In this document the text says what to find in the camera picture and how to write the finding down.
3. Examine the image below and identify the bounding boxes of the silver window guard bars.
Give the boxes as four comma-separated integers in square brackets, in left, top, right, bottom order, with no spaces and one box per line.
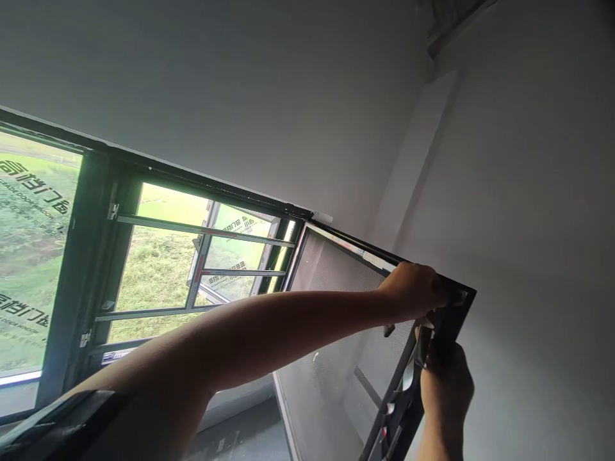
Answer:
[94,213,297,323]

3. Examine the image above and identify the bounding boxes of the dark-framed mesh window screen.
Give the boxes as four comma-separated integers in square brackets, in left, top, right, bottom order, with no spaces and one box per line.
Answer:
[272,222,478,461]

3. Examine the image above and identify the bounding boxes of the dark window frame with glass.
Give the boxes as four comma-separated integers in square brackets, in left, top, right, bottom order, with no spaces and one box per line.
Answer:
[0,105,333,426]

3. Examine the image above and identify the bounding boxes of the person's left hand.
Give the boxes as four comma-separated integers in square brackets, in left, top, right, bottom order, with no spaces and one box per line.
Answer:
[378,261,451,328]

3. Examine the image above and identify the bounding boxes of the open glass window sash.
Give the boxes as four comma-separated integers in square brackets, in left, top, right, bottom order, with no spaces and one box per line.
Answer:
[184,201,284,309]

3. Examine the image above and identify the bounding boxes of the person's right hand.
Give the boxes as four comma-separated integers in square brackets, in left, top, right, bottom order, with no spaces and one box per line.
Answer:
[420,337,475,423]

